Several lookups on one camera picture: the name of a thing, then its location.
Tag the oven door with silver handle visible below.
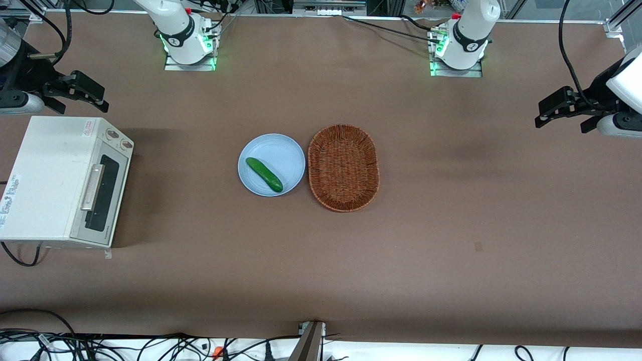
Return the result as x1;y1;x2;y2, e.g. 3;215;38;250
69;150;132;248

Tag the white toaster oven body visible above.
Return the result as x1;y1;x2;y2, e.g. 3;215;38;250
0;116;135;250

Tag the green cucumber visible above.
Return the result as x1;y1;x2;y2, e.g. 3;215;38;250
245;157;284;193

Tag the light blue round plate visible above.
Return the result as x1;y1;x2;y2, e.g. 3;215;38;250
237;133;306;197

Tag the brown oval wicker basket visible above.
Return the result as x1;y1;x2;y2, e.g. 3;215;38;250
307;124;380;213

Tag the grey power strip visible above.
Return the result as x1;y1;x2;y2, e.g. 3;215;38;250
292;0;368;17

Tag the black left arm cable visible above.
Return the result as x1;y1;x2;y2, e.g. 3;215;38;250
558;0;602;110

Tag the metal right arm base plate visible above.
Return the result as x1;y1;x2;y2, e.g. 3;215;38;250
164;49;218;72

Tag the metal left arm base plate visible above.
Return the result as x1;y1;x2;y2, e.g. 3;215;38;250
429;59;484;78

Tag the aluminium frame corner bracket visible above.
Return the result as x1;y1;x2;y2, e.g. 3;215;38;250
603;17;628;40

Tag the long black table cable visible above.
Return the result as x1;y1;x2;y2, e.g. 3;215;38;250
342;14;444;45

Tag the black oven power cable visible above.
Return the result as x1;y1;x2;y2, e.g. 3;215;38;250
0;241;42;267

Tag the black floor cable bundle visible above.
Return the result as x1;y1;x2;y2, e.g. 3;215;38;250
0;308;301;361

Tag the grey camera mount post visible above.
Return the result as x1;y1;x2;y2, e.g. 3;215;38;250
288;321;327;361

